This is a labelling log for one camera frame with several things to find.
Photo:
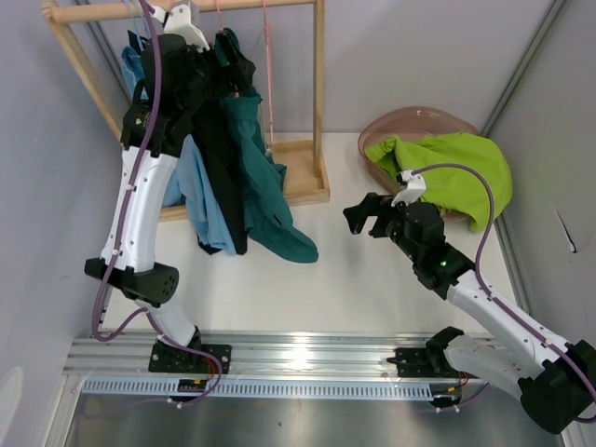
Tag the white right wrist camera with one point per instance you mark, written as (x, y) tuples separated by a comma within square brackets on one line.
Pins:
[(412, 186)]

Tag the navy blue shorts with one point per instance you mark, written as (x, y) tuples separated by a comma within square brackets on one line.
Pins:
[(137, 42)]

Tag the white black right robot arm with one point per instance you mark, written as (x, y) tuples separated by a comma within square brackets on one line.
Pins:
[(551, 377)]

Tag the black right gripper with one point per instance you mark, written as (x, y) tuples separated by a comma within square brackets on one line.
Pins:
[(372, 206)]

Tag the lime green shorts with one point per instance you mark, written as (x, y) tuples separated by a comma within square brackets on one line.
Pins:
[(463, 164)]

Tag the white slotted cable duct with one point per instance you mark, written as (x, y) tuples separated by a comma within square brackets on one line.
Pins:
[(253, 388)]

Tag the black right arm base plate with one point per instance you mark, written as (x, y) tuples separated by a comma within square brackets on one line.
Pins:
[(421, 362)]

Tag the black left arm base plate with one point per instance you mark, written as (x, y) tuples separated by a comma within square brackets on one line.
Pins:
[(166, 358)]

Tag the black shorts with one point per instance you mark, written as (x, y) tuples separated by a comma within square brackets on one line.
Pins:
[(220, 156)]

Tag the wooden clothes rack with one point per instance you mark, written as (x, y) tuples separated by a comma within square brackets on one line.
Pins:
[(306, 180)]

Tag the pink hanger of teal shorts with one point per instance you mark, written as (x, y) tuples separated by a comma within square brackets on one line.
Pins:
[(219, 12)]

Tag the teal shorts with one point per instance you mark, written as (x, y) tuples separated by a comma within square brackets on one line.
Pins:
[(267, 215)]

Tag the translucent pink plastic basket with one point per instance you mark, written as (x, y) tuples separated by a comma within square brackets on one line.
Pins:
[(410, 124)]

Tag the light blue shorts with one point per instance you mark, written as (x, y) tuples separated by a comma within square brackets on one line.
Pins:
[(189, 185)]

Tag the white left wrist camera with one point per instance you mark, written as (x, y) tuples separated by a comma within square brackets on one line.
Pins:
[(178, 20)]

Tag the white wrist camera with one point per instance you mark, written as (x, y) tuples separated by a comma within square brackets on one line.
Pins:
[(412, 186), (178, 20)]

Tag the pink hanger of green shorts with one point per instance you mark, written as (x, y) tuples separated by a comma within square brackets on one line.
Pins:
[(268, 61)]

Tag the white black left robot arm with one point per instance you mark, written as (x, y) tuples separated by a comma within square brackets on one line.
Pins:
[(179, 80)]

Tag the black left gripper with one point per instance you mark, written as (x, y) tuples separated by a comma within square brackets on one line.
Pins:
[(236, 75)]

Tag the aluminium mounting rail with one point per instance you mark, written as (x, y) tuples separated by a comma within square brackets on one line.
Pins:
[(309, 356)]

